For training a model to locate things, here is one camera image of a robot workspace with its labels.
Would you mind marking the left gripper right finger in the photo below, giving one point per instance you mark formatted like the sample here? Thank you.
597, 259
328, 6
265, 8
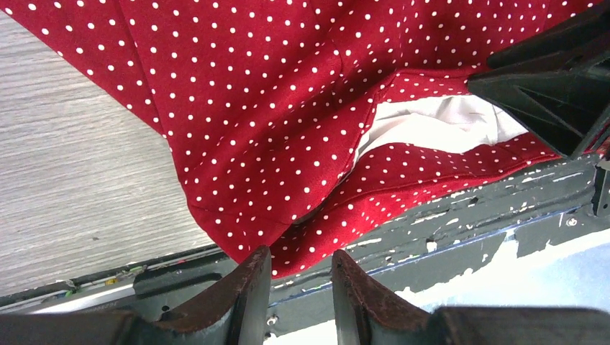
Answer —
366, 312

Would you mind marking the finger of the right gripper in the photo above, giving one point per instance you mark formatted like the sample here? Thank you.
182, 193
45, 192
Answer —
584, 36
565, 103

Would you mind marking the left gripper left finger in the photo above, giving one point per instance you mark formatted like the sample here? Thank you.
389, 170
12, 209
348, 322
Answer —
231, 311

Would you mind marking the red dotted garment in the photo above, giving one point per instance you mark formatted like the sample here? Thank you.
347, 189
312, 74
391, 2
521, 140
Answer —
303, 125

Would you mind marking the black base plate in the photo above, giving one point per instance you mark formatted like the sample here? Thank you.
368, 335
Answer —
549, 204

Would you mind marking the aluminium rail frame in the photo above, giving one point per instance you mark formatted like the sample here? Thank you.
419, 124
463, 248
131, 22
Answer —
103, 287

